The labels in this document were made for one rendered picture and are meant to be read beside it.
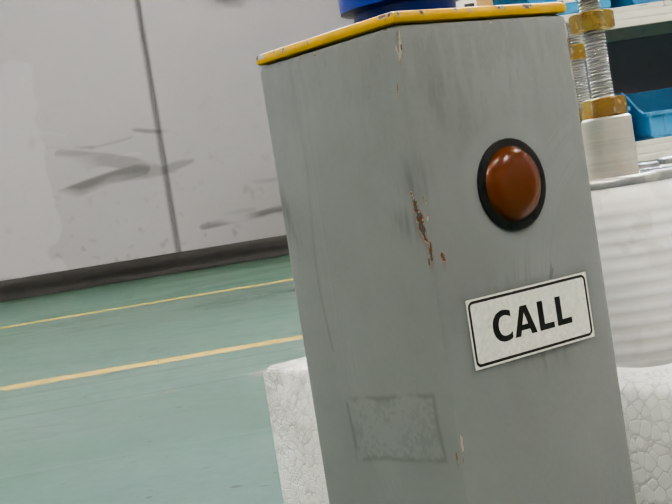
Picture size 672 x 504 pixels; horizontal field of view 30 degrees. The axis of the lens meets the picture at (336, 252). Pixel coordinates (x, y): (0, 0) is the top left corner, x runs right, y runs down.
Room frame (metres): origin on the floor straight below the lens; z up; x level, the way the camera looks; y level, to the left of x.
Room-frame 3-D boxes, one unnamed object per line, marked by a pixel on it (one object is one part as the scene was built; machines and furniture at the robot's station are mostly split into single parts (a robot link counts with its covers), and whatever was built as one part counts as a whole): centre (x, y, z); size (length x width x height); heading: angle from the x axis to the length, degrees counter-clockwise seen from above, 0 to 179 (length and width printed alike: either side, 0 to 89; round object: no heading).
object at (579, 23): (0.56, -0.13, 0.32); 0.02 x 0.02 x 0.01; 76
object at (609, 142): (0.56, -0.13, 0.26); 0.02 x 0.02 x 0.03
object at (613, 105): (0.56, -0.13, 0.29); 0.02 x 0.02 x 0.01; 76
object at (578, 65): (0.72, -0.15, 0.30); 0.01 x 0.01 x 0.08
